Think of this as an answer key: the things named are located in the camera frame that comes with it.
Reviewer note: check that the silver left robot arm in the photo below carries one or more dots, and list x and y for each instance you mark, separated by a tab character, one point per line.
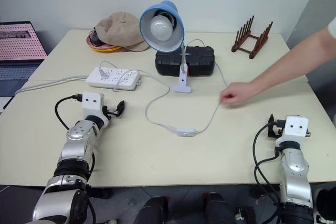
76	140

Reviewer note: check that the person's bare hand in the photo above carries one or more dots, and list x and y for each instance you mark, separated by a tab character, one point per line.
236	94

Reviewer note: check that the white power strip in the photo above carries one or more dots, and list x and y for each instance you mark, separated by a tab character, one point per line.
115	78

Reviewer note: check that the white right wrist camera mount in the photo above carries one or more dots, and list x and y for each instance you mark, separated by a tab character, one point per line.
296	127

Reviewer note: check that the white light bulb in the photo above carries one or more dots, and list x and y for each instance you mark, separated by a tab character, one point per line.
161	28

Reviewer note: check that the brown wooden dish rack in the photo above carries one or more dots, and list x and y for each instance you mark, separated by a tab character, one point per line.
252	39

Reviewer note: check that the beige cap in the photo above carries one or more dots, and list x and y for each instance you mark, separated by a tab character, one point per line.
120	31

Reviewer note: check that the person's bare forearm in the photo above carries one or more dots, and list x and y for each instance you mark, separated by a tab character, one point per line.
294	61

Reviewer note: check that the black plastic case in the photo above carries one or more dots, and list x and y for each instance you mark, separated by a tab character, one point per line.
199	61

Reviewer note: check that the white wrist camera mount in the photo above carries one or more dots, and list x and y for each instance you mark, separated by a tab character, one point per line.
296	127
92	102

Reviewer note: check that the small black object in plate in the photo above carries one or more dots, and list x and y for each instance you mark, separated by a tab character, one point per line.
95	37

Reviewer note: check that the dark rounded shape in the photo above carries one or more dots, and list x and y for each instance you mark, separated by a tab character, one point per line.
153	211
219	208

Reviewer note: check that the blue gooseneck desk lamp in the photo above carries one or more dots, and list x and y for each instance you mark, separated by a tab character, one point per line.
169	9

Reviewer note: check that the white and black rounded shape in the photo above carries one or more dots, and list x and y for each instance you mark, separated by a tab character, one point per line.
325	203

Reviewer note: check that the white shirt sleeve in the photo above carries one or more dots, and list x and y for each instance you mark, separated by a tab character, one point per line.
333	28

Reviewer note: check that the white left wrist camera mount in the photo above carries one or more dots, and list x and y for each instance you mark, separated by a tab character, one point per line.
92	102

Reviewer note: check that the laptop with pink screen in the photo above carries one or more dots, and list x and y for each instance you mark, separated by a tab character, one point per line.
15	43

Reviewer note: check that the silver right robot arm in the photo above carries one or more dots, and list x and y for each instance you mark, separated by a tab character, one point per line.
295	166

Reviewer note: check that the orange pink plate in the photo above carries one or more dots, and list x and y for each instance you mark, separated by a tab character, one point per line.
105	48

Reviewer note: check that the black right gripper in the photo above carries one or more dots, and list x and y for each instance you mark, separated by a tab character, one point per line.
278	127

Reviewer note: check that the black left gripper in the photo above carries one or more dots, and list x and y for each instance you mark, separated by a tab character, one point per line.
110	111

